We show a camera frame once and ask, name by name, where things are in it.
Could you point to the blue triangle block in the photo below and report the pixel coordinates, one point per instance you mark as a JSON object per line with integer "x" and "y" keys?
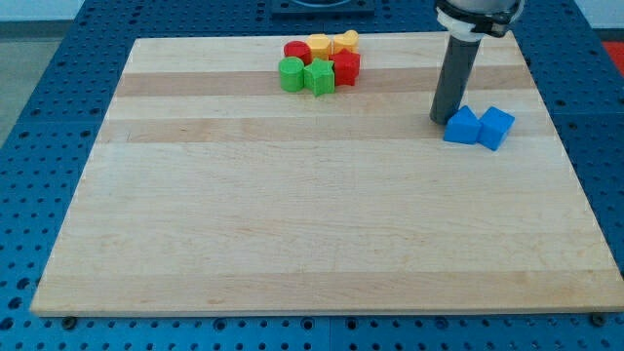
{"x": 463, "y": 127}

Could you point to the blue cube block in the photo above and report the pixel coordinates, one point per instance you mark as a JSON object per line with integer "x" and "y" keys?
{"x": 496, "y": 125}

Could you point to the green star block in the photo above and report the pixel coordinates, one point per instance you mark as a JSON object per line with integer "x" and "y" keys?
{"x": 319, "y": 77}

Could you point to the wooden board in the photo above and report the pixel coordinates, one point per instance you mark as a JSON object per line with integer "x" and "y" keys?
{"x": 212, "y": 192}

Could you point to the green cylinder block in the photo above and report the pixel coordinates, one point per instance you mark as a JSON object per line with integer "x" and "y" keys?
{"x": 291, "y": 74}

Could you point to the red star block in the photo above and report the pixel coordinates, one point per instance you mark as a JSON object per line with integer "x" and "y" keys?
{"x": 346, "y": 67}

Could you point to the red cylinder block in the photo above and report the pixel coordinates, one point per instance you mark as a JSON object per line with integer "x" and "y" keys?
{"x": 298, "y": 49}

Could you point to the yellow hexagon block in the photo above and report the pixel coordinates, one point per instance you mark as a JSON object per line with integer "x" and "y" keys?
{"x": 320, "y": 46}

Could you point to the yellow heart block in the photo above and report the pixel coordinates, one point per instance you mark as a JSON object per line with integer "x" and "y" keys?
{"x": 349, "y": 40}

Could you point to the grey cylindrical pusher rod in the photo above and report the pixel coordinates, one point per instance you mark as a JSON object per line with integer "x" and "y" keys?
{"x": 454, "y": 75}

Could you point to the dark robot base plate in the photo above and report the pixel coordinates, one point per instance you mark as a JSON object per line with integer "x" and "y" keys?
{"x": 285, "y": 8}

